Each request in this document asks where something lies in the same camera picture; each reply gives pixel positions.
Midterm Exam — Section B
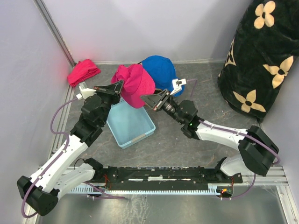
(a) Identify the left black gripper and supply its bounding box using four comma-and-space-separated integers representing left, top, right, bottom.
93, 79, 124, 125

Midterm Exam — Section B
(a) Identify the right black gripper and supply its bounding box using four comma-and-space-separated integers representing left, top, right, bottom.
140, 89, 184, 125

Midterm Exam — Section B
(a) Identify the magenta cap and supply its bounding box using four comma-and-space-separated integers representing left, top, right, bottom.
111, 64, 156, 109

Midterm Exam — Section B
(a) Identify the colourful cap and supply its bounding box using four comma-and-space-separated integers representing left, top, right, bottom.
139, 55, 178, 91

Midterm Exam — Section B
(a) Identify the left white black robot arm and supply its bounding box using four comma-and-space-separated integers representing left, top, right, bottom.
17, 80, 124, 218

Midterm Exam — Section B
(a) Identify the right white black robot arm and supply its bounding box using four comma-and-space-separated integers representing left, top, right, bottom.
141, 90, 280, 182

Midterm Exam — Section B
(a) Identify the red cloth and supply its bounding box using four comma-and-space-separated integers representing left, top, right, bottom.
67, 59, 101, 87

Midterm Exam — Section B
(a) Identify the light blue plastic basket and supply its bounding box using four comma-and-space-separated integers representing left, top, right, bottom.
107, 98, 156, 149

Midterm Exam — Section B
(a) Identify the aluminium corner profile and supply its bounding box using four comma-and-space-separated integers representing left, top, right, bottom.
32, 0, 77, 67

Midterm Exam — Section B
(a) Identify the black floral blanket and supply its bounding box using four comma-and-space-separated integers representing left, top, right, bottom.
217, 0, 299, 121

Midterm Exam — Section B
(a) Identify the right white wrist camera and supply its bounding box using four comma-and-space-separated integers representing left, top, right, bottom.
170, 78, 187, 97

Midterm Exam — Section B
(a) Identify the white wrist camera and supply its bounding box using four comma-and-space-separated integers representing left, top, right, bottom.
76, 82, 96, 100
170, 78, 187, 97

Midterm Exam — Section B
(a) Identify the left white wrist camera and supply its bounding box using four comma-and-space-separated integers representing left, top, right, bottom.
76, 82, 96, 100

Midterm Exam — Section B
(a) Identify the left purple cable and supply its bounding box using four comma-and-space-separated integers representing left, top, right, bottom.
21, 98, 126, 219

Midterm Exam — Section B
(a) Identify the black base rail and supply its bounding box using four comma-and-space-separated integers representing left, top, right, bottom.
89, 167, 243, 190

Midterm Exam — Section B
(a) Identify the light blue cable duct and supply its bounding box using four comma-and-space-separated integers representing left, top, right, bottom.
69, 184, 233, 196

